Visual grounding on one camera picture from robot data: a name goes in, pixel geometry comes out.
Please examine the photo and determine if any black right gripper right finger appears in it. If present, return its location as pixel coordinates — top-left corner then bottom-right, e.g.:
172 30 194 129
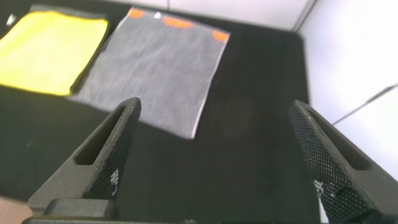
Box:
288 100 398 224

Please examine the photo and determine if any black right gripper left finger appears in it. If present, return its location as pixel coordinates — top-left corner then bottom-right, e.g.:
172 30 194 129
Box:
27 96 142 217

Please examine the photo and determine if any grey towel with orange marks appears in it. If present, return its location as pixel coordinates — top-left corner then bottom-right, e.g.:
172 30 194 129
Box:
67 6 231 140

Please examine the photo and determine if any yellow microfibre towel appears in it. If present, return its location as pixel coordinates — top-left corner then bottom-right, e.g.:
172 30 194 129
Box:
0 4 109 96

